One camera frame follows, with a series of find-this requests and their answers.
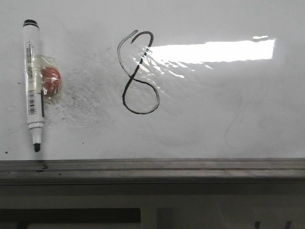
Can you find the white black whiteboard marker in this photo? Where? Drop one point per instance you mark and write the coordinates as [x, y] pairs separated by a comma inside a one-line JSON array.
[[33, 81]]

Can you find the red round magnet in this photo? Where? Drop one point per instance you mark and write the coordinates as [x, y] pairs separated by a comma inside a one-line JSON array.
[[51, 79]]

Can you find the white whiteboard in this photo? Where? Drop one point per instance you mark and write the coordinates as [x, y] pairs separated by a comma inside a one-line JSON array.
[[158, 91]]

